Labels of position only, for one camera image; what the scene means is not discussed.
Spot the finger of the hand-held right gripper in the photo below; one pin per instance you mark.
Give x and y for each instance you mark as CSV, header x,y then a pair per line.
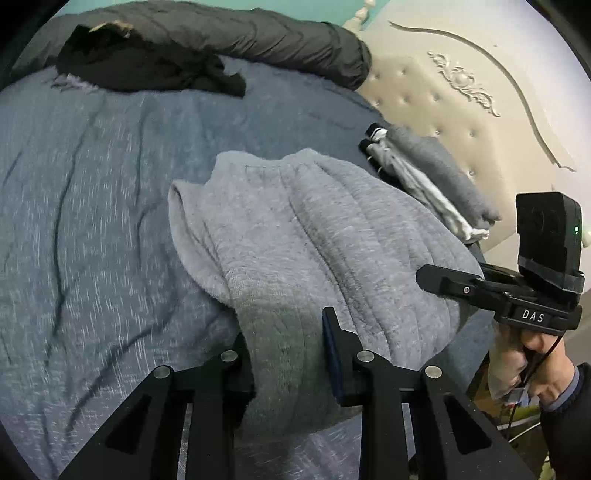
x,y
448,281

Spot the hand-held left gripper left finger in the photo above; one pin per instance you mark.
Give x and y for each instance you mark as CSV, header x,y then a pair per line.
x,y
231,369

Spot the person's right hand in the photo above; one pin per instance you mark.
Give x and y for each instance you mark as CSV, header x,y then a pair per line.
x,y
549,369

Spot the lilac cloth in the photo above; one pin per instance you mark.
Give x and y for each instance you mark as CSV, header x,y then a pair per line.
x,y
74,83

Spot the person's right forearm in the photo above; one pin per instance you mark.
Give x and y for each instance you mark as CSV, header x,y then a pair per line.
x,y
568,438

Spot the grey folded garment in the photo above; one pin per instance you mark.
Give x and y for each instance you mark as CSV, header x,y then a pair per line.
x,y
443,166

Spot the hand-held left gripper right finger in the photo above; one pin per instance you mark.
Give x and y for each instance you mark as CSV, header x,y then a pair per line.
x,y
330,350

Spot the blue patterned bedspread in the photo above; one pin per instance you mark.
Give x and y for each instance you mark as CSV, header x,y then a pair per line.
x,y
92,184

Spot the black crumpled garment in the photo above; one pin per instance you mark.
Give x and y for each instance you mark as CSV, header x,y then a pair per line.
x,y
138,60

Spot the grey quilted fleece garment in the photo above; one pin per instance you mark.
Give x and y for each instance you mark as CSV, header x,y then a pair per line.
x,y
323,230

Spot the beige tufted headboard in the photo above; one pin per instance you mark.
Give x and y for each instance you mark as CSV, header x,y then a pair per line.
x,y
461,115

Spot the black folded garment white stripes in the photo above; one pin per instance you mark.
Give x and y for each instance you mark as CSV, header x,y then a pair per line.
x,y
369,145

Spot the dark grey rolled duvet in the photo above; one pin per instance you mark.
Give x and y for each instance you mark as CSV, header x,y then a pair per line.
x,y
254,27

